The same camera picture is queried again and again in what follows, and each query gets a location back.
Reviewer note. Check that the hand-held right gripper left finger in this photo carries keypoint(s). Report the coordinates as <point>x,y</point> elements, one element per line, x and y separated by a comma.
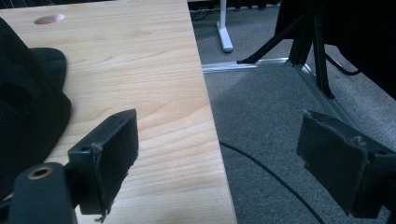
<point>109,158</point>

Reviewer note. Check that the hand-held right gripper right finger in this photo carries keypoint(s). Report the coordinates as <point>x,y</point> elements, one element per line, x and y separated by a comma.
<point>339,161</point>

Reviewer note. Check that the black mesh cloth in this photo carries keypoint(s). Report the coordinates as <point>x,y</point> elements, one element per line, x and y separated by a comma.
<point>28,115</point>

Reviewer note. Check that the black curtain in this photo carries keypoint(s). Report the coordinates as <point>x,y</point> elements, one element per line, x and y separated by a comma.
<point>358,34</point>

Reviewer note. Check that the white table leg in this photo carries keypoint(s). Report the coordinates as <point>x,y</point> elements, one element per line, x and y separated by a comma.
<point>224,29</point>

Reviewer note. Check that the silver aluminium floor rail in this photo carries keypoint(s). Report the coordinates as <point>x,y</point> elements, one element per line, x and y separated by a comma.
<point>299,77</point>

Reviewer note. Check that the black metal stand frame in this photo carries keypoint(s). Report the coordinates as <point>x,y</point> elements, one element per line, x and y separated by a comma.
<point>306,46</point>

